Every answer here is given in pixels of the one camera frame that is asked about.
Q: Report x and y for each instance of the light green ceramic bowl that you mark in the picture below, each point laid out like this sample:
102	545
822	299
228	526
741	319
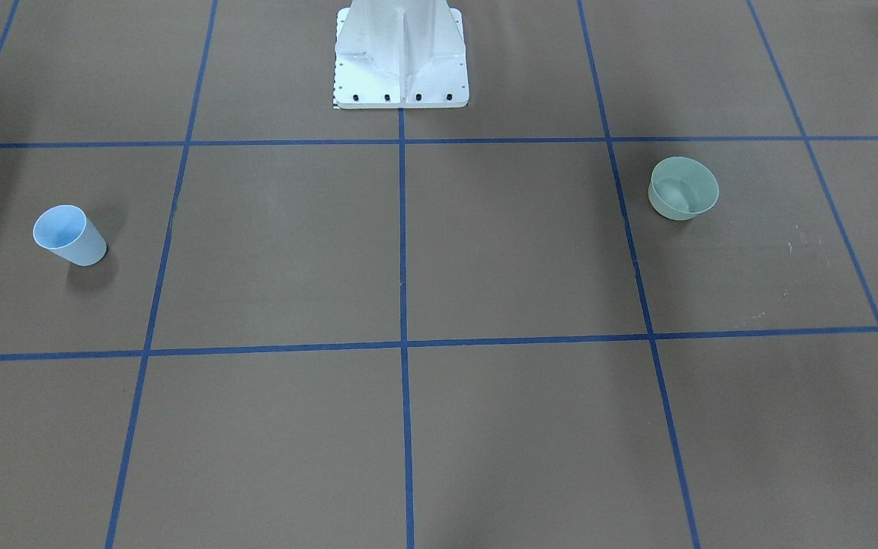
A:
681	188

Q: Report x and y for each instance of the light blue plastic cup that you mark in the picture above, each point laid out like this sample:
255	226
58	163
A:
66	231

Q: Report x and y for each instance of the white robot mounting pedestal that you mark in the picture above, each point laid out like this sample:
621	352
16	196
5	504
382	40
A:
400	55

